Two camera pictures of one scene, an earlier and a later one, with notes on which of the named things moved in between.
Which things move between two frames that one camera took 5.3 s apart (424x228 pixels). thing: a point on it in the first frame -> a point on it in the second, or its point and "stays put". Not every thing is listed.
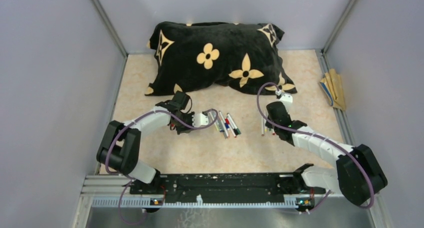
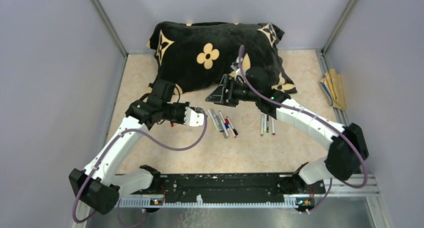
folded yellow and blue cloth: [332, 85] stays put
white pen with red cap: [230, 124] stays put
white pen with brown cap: [262, 126] stays put
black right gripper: [269, 125] -> [220, 96]
